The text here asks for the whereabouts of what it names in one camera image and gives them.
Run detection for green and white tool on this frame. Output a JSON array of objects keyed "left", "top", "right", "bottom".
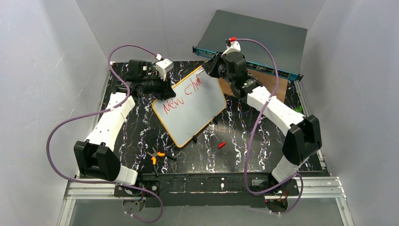
[{"left": 293, "top": 105, "right": 304, "bottom": 114}]

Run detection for orange-handled pliers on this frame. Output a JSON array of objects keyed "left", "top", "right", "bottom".
[{"left": 146, "top": 148, "right": 177, "bottom": 177}]

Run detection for red marker cap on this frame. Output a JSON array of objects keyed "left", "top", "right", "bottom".
[{"left": 218, "top": 142, "right": 226, "bottom": 149}]

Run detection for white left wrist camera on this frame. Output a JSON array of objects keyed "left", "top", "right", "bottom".
[{"left": 155, "top": 59, "right": 174, "bottom": 81}]

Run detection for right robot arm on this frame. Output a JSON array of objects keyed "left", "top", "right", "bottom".
[{"left": 202, "top": 52, "right": 322, "bottom": 195}]

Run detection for wooden board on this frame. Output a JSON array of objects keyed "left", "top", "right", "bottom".
[{"left": 218, "top": 70, "right": 288, "bottom": 102}]

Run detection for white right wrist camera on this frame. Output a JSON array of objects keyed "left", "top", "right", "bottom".
[{"left": 222, "top": 40, "right": 241, "bottom": 55}]

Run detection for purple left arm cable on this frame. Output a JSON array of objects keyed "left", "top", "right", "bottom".
[{"left": 46, "top": 44, "right": 164, "bottom": 224}]

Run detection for grey network switch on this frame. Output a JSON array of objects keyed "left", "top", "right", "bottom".
[{"left": 192, "top": 10, "right": 307, "bottom": 81}]

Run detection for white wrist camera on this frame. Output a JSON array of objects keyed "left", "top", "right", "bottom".
[
  {"left": 222, "top": 40, "right": 241, "bottom": 55},
  {"left": 155, "top": 59, "right": 174, "bottom": 81}
]

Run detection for yellow-framed whiteboard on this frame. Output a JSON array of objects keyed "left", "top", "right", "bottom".
[{"left": 152, "top": 66, "right": 227, "bottom": 148}]

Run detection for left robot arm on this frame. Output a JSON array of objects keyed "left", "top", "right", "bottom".
[{"left": 73, "top": 59, "right": 176, "bottom": 186}]

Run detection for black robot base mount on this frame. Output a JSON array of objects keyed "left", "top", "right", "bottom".
[{"left": 114, "top": 173, "right": 301, "bottom": 208}]

